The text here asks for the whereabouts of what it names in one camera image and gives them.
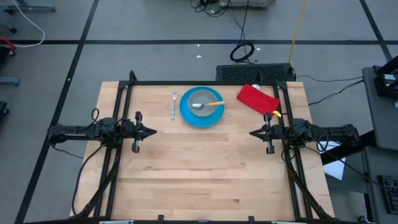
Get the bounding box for black keyboard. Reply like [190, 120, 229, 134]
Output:
[377, 175, 398, 215]

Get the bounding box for red handle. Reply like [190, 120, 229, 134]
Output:
[0, 35, 17, 52]

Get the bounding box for black vented box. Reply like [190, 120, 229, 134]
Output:
[215, 63, 297, 83]

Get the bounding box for grey furniture foot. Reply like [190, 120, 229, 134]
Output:
[0, 76, 21, 87]

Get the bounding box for blue round plate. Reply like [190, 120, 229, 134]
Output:
[178, 86, 226, 128]

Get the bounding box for white cable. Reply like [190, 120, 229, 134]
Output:
[11, 0, 46, 49]

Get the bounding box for black device on desk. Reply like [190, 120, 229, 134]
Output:
[373, 55, 398, 100]

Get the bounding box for black metal beam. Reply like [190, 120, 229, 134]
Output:
[320, 129, 377, 166]

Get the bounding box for black arm base cable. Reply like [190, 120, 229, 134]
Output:
[71, 144, 105, 217]

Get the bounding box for grey side desk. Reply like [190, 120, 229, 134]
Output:
[361, 65, 398, 224]

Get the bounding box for grey bowl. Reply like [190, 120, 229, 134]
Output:
[187, 89, 218, 118]

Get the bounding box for grey equipment case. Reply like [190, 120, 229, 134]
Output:
[218, 0, 277, 9]

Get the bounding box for grey furniture base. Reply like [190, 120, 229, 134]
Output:
[0, 0, 57, 15]

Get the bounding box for orange handled metal spoon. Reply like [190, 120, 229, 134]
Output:
[191, 100, 226, 110]

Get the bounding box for tangled black cables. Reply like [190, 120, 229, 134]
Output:
[190, 0, 233, 18]

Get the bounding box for black metal table frame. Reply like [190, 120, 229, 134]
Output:
[70, 70, 335, 224]

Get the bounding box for coiled black cable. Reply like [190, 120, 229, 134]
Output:
[229, 0, 256, 63]

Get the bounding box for thin black floor cable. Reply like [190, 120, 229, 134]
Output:
[307, 80, 364, 106]
[295, 74, 364, 83]

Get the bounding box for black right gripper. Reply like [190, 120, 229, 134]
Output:
[249, 112, 290, 156]

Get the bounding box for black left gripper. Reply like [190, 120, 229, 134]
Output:
[119, 111, 157, 154]

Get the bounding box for white paper sheet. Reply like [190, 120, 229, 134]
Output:
[317, 139, 346, 180]

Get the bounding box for yellow cable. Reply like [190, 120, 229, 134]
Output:
[288, 0, 309, 65]

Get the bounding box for blue handled metal fork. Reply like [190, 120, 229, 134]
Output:
[170, 91, 178, 121]

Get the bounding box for red cloth pouch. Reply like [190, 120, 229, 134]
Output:
[236, 83, 280, 116]

